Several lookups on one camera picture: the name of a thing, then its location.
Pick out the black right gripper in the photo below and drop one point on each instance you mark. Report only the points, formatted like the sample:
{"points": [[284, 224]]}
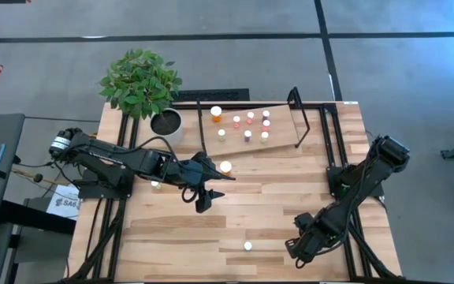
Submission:
{"points": [[313, 230]]}

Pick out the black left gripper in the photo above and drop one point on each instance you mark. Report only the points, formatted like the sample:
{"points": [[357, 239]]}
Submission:
{"points": [[191, 171]]}

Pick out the large orange pill bottle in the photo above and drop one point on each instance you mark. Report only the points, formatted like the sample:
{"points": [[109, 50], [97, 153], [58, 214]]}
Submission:
{"points": [[216, 111], [225, 166]]}

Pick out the vial with pink pills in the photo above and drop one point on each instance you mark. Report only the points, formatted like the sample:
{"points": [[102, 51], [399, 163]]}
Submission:
{"points": [[247, 246], [247, 134]]}

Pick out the small pink pill bottle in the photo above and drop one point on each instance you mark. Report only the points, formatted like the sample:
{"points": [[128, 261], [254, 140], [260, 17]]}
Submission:
{"points": [[250, 115], [236, 118], [266, 123]]}

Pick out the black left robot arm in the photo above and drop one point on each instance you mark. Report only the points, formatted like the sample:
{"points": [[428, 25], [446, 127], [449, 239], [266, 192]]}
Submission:
{"points": [[105, 152]]}

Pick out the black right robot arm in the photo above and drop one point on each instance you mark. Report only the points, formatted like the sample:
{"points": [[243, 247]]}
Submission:
{"points": [[369, 173]]}

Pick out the light wooden shelf board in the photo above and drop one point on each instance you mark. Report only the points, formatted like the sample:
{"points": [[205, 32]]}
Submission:
{"points": [[282, 130]]}

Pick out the black perforated floor grate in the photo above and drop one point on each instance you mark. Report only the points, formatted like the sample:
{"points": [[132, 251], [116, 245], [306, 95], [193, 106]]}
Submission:
{"points": [[219, 95]]}

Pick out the green plant in white pot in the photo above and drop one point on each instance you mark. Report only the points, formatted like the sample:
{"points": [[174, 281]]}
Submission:
{"points": [[140, 83]]}

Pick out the white printed paper sheet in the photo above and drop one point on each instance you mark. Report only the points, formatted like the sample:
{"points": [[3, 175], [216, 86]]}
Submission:
{"points": [[67, 203]]}

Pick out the black round knob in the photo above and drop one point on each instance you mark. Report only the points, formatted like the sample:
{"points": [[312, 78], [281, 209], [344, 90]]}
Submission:
{"points": [[38, 178]]}

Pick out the black stand crossbar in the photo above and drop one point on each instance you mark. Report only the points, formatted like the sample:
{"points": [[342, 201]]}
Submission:
{"points": [[34, 217]]}

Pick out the dark grey side desk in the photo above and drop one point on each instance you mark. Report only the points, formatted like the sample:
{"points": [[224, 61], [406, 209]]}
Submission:
{"points": [[10, 130]]}

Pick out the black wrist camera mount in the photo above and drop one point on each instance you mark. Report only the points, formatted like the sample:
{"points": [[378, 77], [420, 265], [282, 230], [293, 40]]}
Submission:
{"points": [[289, 245]]}

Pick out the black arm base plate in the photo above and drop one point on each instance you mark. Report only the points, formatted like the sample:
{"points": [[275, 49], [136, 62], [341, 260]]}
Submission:
{"points": [[333, 177], [93, 193]]}

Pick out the black aluminium frame rail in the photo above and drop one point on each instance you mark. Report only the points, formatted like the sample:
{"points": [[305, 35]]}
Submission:
{"points": [[187, 105]]}

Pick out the black aluminium frame rails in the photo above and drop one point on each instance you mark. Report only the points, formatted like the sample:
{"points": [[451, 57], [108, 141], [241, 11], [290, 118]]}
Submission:
{"points": [[323, 134], [123, 122]]}

